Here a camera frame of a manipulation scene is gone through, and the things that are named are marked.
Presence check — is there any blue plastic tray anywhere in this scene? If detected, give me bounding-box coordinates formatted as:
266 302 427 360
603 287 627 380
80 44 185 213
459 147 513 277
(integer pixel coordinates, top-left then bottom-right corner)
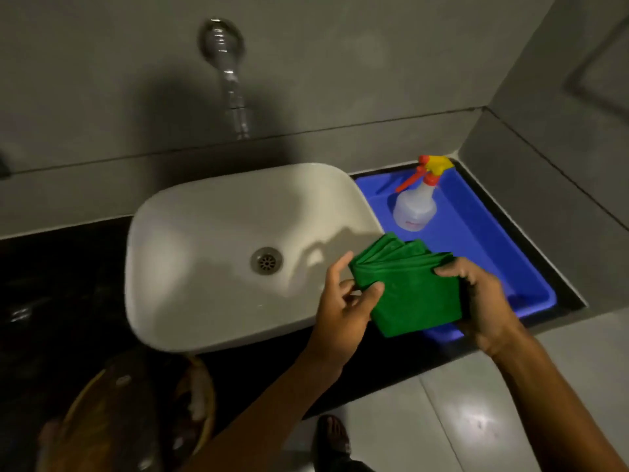
353 161 558 344

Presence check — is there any white ceramic sink basin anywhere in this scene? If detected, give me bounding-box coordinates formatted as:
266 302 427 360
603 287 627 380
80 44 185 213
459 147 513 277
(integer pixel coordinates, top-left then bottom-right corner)
124 162 385 354

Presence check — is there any person's right hand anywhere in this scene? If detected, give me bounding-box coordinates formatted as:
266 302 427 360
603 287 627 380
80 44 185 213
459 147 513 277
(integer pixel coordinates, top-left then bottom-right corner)
433 257 527 360

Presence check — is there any person's right forearm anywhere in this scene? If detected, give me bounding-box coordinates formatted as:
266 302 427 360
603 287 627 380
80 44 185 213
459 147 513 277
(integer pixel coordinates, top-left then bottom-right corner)
490 328 629 472

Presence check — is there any person's left hand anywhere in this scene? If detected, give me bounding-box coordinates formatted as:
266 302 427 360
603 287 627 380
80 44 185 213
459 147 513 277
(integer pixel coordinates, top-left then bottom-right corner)
307 250 386 374

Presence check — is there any metal sink drain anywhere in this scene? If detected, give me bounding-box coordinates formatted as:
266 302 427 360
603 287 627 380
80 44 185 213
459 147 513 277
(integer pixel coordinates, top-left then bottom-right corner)
250 246 284 277

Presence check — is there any round brown waste bin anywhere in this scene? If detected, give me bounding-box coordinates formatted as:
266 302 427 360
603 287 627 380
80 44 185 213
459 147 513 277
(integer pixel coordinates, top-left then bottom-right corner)
35 353 217 472

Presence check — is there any chrome wall faucet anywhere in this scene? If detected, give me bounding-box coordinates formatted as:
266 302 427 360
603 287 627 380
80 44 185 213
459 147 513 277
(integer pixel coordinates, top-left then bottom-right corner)
199 18 253 141

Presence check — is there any person's left forearm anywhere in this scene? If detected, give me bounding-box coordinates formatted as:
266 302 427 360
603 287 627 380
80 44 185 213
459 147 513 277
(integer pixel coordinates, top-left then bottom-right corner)
184 346 346 472

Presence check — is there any clear spray bottle red trigger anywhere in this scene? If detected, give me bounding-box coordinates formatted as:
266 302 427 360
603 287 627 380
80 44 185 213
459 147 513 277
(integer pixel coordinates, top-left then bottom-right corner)
391 154 456 233

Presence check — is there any green microfiber cloth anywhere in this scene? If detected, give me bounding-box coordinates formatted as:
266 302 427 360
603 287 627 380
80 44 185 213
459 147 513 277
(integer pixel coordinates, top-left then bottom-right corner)
348 233 466 339

